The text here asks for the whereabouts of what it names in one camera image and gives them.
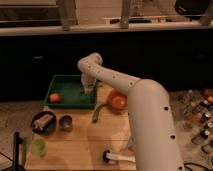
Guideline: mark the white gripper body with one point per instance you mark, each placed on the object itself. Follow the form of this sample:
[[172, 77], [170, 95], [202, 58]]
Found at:
[[87, 80]]

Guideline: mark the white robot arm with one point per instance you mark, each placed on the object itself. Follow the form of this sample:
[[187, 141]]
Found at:
[[151, 122]]

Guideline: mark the green plastic tray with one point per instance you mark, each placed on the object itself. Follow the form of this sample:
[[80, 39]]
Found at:
[[70, 88]]

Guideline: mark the red bowl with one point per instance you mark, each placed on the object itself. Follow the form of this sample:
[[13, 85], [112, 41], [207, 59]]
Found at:
[[117, 100]]

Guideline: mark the green chili pepper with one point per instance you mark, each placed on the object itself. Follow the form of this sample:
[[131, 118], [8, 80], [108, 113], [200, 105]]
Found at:
[[97, 112]]

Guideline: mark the orange fruit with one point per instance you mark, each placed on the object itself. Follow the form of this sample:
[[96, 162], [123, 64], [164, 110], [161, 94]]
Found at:
[[55, 98]]

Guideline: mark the small metal cup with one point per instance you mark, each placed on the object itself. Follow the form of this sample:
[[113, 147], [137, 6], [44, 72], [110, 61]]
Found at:
[[65, 123]]

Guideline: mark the wooden table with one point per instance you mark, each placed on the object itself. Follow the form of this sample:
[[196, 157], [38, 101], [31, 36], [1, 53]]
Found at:
[[82, 148]]

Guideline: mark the black bowl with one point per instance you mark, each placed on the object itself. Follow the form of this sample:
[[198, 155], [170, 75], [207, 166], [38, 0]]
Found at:
[[49, 128]]

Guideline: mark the wrapped snack bar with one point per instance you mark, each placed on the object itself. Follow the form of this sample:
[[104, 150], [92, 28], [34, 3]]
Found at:
[[43, 121]]

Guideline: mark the white dish brush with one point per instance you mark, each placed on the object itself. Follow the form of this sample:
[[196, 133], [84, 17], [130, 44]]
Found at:
[[112, 158]]

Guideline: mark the green plastic cup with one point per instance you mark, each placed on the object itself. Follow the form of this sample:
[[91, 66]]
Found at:
[[38, 147]]

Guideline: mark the black stand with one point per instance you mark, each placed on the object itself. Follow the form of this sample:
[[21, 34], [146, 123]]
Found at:
[[15, 165]]

